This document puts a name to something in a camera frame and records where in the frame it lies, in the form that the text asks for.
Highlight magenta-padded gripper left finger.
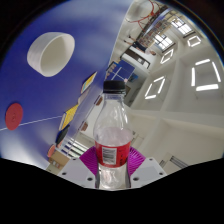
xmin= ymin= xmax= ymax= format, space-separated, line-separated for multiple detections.
xmin=56 ymin=146 xmax=99 ymax=190

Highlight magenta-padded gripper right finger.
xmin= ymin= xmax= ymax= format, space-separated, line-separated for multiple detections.
xmin=125 ymin=146 xmax=168 ymax=190

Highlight clear red-labelled water bottle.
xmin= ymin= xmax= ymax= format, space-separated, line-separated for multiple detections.
xmin=92 ymin=79 xmax=134 ymax=190

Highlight black-framed tall window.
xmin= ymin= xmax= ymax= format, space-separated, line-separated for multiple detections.
xmin=63 ymin=138 xmax=89 ymax=159

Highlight red table tennis paddle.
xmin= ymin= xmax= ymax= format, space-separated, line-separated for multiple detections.
xmin=46 ymin=143 xmax=57 ymax=158

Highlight grey book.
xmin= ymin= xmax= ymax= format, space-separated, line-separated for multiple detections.
xmin=78 ymin=91 xmax=91 ymax=105

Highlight flat round red coaster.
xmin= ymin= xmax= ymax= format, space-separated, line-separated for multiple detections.
xmin=4 ymin=102 xmax=25 ymax=132

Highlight yellow and blue book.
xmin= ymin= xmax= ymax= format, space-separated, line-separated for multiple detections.
xmin=80 ymin=70 xmax=98 ymax=95

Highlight ceiling lights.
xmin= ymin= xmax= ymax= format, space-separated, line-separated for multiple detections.
xmin=144 ymin=18 xmax=223 ymax=101

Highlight blue partition boards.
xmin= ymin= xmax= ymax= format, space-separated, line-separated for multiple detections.
xmin=106 ymin=59 xmax=136 ymax=81

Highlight white cup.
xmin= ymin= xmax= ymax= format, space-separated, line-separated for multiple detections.
xmin=26 ymin=31 xmax=76 ymax=78

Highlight person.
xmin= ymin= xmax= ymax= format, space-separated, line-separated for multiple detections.
xmin=123 ymin=37 xmax=157 ymax=57

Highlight blue red-legged tennis table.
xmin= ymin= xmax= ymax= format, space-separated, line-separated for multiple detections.
xmin=128 ymin=0 xmax=168 ymax=24

